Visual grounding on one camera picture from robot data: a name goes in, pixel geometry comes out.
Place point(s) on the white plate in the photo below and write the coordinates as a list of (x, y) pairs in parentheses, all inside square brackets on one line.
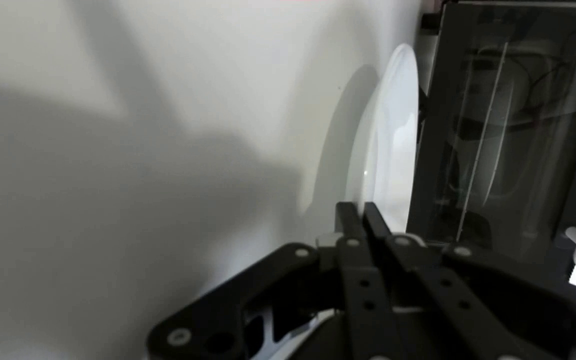
[(389, 146)]

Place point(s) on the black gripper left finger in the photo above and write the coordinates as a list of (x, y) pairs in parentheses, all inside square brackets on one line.
[(359, 293)]

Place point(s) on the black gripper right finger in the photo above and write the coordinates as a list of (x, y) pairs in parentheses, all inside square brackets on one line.
[(449, 301)]

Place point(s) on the silver toaster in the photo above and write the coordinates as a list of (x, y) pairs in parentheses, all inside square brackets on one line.
[(501, 133)]

